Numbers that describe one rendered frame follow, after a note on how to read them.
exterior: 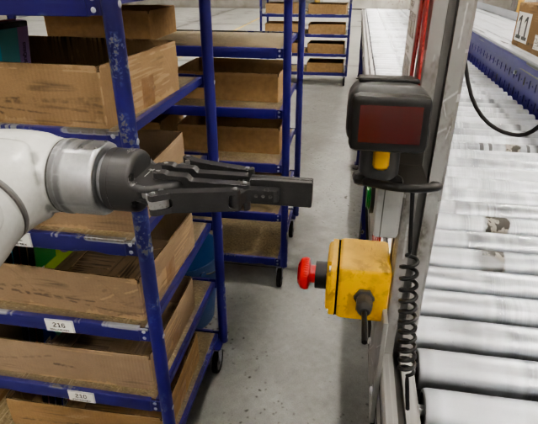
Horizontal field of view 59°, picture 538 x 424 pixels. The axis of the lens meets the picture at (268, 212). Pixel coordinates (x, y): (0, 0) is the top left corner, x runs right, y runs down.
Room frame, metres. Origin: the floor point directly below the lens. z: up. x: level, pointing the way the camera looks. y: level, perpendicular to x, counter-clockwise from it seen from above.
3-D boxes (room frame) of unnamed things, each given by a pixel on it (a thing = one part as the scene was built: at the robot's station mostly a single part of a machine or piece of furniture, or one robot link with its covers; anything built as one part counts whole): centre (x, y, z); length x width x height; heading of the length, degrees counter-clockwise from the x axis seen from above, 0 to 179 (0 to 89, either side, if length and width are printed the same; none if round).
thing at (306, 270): (0.48, -0.06, 0.84); 0.04 x 0.04 x 0.04; 80
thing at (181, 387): (0.94, 0.42, 0.19); 0.40 x 0.30 x 0.10; 81
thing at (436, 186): (0.40, -0.12, 1.02); 0.10 x 0.07 x 0.06; 170
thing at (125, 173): (0.51, 0.14, 0.95); 0.09 x 0.08 x 0.08; 80
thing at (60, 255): (0.96, 0.52, 0.61); 0.19 x 0.09 x 0.14; 168
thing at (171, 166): (0.51, 0.07, 0.95); 0.11 x 0.01 x 0.04; 82
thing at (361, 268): (0.44, -0.09, 0.84); 0.15 x 0.09 x 0.07; 170
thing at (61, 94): (0.93, 0.42, 0.99); 0.40 x 0.30 x 0.10; 77
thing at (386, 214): (0.47, -0.13, 0.95); 0.07 x 0.03 x 0.07; 170
